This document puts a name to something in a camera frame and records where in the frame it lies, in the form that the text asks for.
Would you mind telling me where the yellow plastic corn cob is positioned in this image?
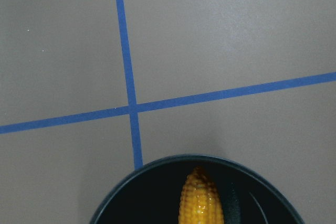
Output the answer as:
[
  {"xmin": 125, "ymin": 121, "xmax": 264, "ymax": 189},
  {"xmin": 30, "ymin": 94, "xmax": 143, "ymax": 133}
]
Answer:
[{"xmin": 178, "ymin": 166, "xmax": 225, "ymax": 224}]

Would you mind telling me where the dark blue saucepan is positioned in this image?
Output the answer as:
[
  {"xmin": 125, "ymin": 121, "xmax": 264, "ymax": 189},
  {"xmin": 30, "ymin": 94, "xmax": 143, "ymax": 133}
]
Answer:
[{"xmin": 91, "ymin": 155, "xmax": 303, "ymax": 223}]

